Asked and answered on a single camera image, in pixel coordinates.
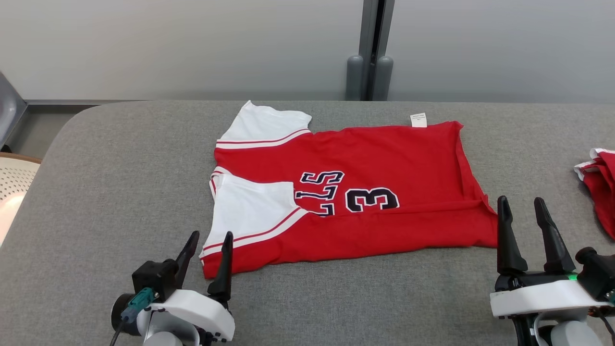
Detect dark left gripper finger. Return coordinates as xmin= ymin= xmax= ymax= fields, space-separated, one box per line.
xmin=207 ymin=232 xmax=234 ymax=303
xmin=173 ymin=231 xmax=200 ymax=289

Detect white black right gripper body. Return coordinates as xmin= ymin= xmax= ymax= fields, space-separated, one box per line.
xmin=490 ymin=272 xmax=604 ymax=319

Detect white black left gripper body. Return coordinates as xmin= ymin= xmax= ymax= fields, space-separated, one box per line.
xmin=136 ymin=289 xmax=236 ymax=342

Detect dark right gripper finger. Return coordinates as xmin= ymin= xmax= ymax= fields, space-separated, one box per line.
xmin=496 ymin=196 xmax=528 ymax=276
xmin=534 ymin=197 xmax=576 ymax=273

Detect red shorts with white stripe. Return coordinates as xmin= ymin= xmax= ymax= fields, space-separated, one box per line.
xmin=574 ymin=148 xmax=615 ymax=241

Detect red jersey with white sleeves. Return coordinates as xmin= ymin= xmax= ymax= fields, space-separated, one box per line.
xmin=199 ymin=100 xmax=499 ymax=280

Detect grey fabric sofa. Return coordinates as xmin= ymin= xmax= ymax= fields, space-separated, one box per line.
xmin=0 ymin=100 xmax=615 ymax=346

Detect cream perforated laundry basket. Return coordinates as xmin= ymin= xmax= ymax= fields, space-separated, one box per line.
xmin=0 ymin=153 xmax=43 ymax=246

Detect thick grey desk leg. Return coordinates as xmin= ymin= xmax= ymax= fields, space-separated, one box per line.
xmin=0 ymin=72 xmax=28 ymax=149

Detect left teal plug black cable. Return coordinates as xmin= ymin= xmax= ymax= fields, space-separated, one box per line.
xmin=110 ymin=287 xmax=160 ymax=346

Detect grey wall base rail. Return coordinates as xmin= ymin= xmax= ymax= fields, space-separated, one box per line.
xmin=24 ymin=99 xmax=145 ymax=108

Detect grey partition post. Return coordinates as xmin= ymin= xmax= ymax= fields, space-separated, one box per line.
xmin=346 ymin=0 xmax=395 ymax=101

